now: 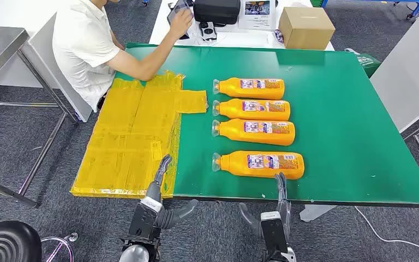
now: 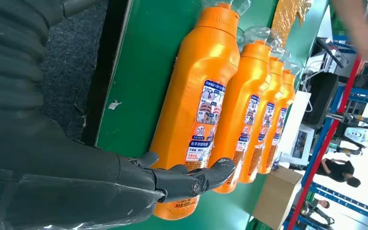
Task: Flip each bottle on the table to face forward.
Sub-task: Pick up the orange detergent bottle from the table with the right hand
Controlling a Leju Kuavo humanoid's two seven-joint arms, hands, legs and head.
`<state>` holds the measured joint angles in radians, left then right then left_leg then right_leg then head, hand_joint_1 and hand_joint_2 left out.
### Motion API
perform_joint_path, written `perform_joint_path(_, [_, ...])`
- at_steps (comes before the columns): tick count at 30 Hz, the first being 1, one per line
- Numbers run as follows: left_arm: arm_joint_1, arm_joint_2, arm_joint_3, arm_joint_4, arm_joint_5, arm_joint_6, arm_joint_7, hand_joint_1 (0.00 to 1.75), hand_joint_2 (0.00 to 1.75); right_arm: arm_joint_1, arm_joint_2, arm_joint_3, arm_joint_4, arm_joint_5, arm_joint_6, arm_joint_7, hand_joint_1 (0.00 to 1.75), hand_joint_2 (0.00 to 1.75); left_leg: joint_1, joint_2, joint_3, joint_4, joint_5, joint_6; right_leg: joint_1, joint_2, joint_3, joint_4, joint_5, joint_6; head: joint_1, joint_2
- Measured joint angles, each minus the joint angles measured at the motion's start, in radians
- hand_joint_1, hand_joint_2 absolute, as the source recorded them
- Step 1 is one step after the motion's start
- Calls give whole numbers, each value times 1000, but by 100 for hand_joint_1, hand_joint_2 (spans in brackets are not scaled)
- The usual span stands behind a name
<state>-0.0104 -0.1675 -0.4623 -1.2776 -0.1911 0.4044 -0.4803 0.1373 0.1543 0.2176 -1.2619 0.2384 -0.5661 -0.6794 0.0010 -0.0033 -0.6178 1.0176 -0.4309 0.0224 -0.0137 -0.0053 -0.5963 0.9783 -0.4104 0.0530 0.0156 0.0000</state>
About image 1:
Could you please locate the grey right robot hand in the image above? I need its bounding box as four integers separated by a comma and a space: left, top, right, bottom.
239, 172, 292, 237

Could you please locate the person's right hand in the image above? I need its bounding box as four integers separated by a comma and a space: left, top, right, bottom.
167, 8, 195, 39

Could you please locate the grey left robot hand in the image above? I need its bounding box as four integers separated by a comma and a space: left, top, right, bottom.
146, 154, 198, 229

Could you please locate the orange detergent bottle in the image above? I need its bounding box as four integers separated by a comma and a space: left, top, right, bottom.
211, 150, 306, 181
212, 98, 291, 122
211, 118, 296, 147
212, 77, 285, 100

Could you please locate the black tablet on stand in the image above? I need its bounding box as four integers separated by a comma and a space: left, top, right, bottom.
166, 0, 192, 40

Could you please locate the black and white device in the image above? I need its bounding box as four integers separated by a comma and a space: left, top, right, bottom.
199, 21, 218, 41

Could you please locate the black carrying case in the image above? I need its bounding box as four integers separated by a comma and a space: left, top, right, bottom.
193, 0, 241, 25

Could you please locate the white table leg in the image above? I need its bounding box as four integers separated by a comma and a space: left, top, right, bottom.
299, 205, 337, 222

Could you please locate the yellow taped cardboard mat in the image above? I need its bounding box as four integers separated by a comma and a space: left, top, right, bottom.
70, 70, 209, 200

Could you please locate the white printed leaflet stand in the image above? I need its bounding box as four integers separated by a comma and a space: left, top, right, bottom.
238, 0, 277, 31

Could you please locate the green table board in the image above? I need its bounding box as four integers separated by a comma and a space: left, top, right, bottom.
113, 43, 419, 209

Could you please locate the person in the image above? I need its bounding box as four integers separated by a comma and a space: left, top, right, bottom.
52, 0, 195, 113

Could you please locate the brown cardboard box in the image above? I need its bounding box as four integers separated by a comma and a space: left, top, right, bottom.
278, 6, 336, 51

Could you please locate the green bag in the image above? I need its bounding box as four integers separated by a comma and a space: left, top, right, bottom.
345, 47, 382, 79

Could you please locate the black round stool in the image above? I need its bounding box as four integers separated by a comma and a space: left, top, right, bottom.
0, 221, 43, 262

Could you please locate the white side table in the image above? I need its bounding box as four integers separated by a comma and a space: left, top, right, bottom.
369, 8, 419, 134

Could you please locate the stainless steel table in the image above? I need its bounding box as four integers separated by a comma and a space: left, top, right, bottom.
0, 25, 78, 209

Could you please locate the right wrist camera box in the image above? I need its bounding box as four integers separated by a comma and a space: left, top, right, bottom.
260, 211, 288, 254

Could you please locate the white floor cable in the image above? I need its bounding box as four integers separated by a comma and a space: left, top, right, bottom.
354, 206, 419, 254

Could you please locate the chrome stool foot ring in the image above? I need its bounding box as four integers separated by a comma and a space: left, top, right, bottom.
40, 232, 79, 262

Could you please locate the blue steel frame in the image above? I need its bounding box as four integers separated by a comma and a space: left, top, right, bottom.
319, 0, 419, 19

